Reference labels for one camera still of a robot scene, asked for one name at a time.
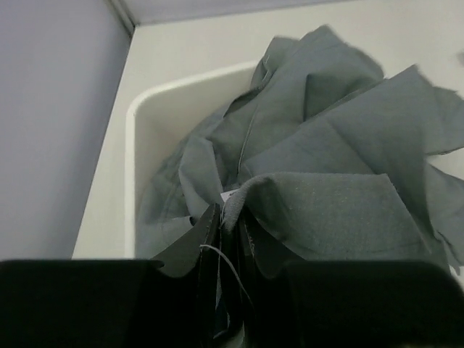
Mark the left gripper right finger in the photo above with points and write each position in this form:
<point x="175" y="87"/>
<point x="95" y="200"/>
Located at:
<point x="297" y="303"/>

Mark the white plastic basket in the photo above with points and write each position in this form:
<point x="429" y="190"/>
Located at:
<point x="156" y="121"/>

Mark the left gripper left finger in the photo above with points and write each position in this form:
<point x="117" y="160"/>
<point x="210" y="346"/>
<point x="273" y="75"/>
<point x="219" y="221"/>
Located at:
<point x="167" y="301"/>

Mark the grey shirt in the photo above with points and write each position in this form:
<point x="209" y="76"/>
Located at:
<point x="328" y="155"/>

